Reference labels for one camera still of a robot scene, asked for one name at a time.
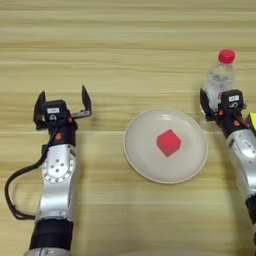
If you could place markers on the multicoloured puzzle cube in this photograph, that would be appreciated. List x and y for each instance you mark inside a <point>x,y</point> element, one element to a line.
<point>252,121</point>

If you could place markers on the left gripper labelled black box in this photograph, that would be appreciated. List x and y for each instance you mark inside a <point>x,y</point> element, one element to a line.
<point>55,110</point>

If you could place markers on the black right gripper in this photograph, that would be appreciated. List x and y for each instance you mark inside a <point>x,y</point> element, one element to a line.
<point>231,121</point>

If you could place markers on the red cube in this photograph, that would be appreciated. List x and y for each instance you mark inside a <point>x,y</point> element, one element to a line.
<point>168,143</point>

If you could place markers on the round beige plate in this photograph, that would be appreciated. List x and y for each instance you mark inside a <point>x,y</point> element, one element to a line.
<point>143,150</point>

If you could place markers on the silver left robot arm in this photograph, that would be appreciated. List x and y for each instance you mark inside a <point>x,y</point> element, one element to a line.
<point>58,186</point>

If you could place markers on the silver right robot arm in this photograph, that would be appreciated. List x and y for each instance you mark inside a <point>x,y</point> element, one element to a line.
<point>245,156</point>

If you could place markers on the clear bottle with red cap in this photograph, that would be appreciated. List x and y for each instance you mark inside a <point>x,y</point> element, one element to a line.
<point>220,78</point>

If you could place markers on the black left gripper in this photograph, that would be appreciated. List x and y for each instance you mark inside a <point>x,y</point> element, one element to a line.
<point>64,133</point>

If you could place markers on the right gripper labelled black box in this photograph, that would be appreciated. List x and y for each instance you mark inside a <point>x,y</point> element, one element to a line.
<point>232,99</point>

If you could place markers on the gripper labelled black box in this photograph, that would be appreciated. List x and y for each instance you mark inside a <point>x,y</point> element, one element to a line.
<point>232,99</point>
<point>55,110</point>

